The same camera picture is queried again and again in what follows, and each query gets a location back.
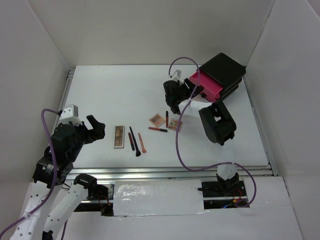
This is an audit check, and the black makeup brush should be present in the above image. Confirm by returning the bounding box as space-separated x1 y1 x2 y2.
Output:
129 126 141 157

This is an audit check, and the clear nine-pan eyeshadow palette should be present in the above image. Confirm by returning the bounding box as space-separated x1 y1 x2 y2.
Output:
168 118 183 132

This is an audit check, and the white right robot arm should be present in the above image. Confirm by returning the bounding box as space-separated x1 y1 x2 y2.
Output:
163 79 239 196

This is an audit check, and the white taped cover panel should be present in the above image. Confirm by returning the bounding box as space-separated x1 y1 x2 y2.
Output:
113 179 205 217

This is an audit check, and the orange lip gloss tube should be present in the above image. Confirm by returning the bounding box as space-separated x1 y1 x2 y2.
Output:
148 127 168 133

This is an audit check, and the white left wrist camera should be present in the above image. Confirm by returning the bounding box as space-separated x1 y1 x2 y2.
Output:
58 104 83 127

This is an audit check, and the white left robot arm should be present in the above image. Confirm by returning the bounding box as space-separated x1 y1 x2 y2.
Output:
8 109 107 240

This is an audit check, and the red slim lip liner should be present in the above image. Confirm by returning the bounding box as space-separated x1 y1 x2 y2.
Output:
128 132 135 151

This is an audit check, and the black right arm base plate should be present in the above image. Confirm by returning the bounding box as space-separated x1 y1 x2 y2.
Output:
197 180 247 199

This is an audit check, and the pink top drawer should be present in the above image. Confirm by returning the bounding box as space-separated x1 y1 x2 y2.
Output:
199 71 223 102

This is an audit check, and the pink makeup brush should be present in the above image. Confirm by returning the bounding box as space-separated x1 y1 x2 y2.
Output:
138 133 147 154

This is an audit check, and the long silver eyeshadow palette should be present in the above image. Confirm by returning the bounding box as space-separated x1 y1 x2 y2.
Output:
113 125 125 149

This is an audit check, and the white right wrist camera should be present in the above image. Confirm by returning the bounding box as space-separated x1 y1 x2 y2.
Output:
170 69 182 82

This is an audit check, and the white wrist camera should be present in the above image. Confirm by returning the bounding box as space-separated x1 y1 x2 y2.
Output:
58 104 83 127
170 69 182 82

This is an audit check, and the square brown eyeshadow palette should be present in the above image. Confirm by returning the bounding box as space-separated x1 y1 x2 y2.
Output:
149 113 166 128

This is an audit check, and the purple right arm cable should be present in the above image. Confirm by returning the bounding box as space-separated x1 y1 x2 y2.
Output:
168 57 258 208

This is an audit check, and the black drawer organizer cabinet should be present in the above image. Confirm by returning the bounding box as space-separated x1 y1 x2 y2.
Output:
199 52 246 100

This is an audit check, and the dark red lip gloss tube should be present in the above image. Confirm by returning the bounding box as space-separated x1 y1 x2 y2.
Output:
165 110 169 128

